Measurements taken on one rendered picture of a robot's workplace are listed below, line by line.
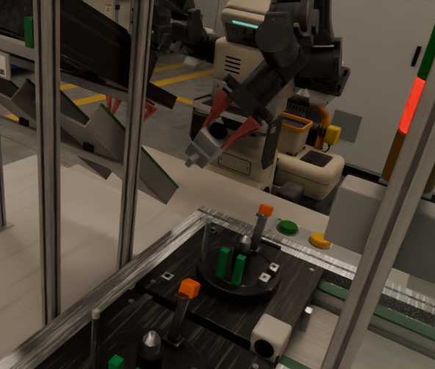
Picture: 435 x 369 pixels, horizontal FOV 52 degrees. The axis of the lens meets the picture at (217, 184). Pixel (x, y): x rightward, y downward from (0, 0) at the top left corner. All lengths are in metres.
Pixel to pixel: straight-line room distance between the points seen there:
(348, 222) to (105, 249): 0.60
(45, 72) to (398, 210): 0.39
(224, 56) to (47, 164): 0.93
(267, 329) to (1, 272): 0.51
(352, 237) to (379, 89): 3.16
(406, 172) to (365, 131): 3.28
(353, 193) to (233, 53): 0.97
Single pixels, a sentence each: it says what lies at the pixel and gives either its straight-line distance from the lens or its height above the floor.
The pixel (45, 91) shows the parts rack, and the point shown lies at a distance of 0.54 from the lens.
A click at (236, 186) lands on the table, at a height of 0.86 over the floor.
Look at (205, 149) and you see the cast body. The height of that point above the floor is 1.14.
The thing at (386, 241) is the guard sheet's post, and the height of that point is 1.21.
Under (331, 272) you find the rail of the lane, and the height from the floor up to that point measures 0.96.
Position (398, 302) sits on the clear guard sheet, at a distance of 0.51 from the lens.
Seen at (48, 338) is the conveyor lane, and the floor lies 0.96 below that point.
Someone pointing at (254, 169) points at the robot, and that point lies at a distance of 1.45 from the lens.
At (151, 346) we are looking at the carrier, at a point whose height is 1.04.
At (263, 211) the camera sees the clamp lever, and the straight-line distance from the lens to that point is 0.76.
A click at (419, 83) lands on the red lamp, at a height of 1.36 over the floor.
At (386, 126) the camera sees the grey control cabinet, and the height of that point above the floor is 0.51.
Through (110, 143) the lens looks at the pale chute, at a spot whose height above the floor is 1.15.
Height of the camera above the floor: 1.42
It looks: 26 degrees down
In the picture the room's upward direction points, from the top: 10 degrees clockwise
